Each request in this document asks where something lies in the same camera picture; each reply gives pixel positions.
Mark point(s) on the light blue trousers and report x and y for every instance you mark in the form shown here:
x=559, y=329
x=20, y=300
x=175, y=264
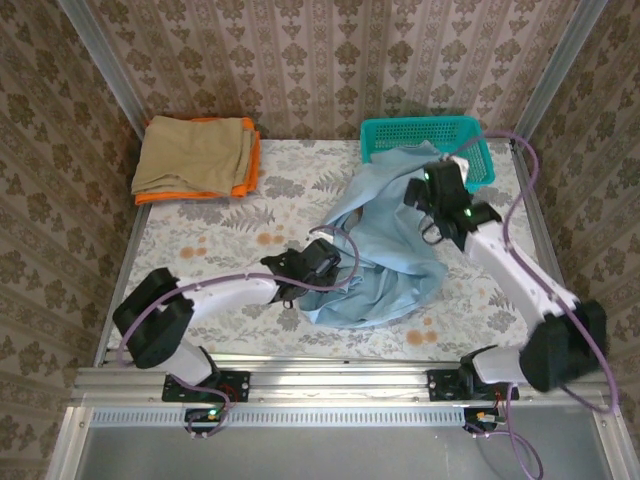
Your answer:
x=390, y=250

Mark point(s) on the orange folded trousers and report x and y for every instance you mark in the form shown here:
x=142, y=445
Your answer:
x=254, y=165

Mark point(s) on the beige folded trousers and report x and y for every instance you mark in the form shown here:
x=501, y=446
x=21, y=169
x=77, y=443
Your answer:
x=190, y=155

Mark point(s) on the teal plastic basket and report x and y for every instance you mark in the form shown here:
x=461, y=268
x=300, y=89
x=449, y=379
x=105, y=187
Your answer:
x=415, y=132

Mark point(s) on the floral tablecloth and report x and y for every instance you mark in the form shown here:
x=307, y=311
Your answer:
x=225, y=340

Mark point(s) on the circuit board with green light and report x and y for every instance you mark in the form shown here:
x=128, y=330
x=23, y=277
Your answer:
x=210, y=414

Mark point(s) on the grey metal panel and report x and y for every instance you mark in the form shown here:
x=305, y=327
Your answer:
x=325, y=455

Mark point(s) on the circuit board with yellow connector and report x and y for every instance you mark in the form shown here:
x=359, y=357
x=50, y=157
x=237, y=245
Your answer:
x=482, y=417

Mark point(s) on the aluminium table side rail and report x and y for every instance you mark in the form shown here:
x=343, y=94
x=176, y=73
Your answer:
x=134, y=240
x=542, y=225

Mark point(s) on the aluminium mounting rail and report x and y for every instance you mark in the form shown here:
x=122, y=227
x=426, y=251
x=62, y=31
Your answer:
x=340, y=380

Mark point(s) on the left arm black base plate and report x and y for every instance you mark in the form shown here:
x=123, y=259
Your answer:
x=240, y=385

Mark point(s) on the aluminium frame post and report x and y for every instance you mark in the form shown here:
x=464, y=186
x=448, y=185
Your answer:
x=559, y=67
x=614, y=447
x=67, y=447
x=100, y=65

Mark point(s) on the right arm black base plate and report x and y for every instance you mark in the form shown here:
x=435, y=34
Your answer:
x=440, y=387

